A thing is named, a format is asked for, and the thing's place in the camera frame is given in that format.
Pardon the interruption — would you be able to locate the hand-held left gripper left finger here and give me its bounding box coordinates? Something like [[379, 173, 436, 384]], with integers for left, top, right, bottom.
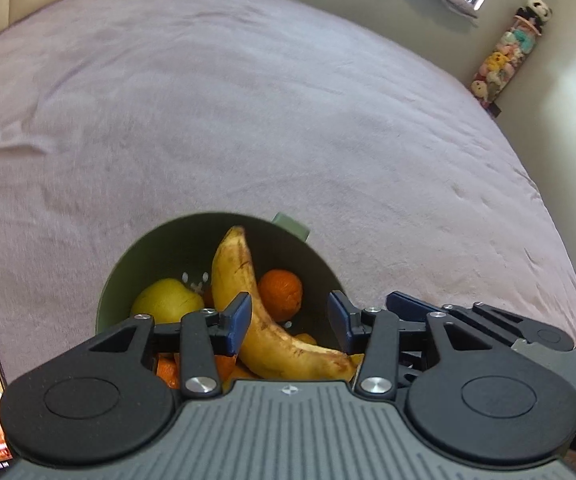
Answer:
[[80, 291, 253, 400]]

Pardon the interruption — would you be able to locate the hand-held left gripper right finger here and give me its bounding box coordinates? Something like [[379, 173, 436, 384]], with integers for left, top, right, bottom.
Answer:
[[328, 290, 501, 401]]

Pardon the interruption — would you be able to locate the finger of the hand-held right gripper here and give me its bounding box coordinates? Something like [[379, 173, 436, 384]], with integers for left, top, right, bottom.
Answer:
[[387, 290, 531, 346], [395, 332, 441, 388]]

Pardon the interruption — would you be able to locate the yellow spotted banana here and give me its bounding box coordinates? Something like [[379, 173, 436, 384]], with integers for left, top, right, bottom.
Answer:
[[211, 226, 363, 382]]

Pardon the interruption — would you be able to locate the yellow-green apple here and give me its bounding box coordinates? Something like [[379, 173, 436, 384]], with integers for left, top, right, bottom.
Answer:
[[130, 278, 205, 325]]

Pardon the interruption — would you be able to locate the green plastic colander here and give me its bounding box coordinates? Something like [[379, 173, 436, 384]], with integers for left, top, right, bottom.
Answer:
[[95, 211, 347, 386]]

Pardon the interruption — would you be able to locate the pink bed blanket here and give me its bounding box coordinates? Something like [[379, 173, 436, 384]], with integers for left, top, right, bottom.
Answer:
[[0, 0, 576, 411]]

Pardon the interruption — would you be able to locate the hanging plush toy organizer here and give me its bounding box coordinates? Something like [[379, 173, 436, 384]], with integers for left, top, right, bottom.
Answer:
[[470, 0, 553, 108]]

